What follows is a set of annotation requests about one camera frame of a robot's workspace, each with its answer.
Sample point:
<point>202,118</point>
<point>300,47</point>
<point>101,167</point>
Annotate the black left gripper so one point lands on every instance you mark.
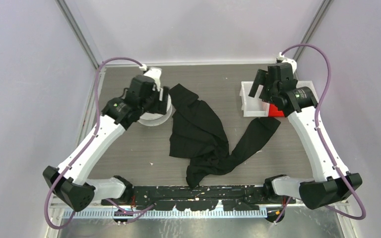
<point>159,105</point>

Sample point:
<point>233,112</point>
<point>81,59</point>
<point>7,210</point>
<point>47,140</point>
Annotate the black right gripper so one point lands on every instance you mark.
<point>261,78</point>

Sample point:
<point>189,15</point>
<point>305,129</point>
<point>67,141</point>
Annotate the white perforated cable spool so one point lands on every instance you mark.
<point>148,119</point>

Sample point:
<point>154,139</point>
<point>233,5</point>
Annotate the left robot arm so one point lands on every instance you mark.
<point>69,181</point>

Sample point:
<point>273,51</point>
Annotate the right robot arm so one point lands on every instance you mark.
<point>331,179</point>

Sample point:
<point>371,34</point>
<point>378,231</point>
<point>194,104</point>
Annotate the clear plastic bin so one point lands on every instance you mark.
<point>310,85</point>

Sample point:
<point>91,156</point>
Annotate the red plastic bin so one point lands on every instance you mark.
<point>273,111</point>

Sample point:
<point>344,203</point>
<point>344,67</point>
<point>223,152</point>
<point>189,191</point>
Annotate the white plastic bin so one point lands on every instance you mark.
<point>252,107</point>

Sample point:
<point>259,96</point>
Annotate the black cloth garment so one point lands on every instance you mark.
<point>198,135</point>

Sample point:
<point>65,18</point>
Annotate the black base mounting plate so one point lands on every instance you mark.
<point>202,198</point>

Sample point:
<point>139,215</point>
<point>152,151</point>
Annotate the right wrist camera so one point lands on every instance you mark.
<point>283,59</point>

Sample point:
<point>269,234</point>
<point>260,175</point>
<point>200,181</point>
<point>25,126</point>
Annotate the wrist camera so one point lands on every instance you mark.
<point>154,73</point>
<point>283,59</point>

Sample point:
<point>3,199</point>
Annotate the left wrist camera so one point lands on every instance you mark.
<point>154,73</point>

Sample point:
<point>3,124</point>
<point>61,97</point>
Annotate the aluminium frame rail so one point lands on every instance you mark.
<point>121,213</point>

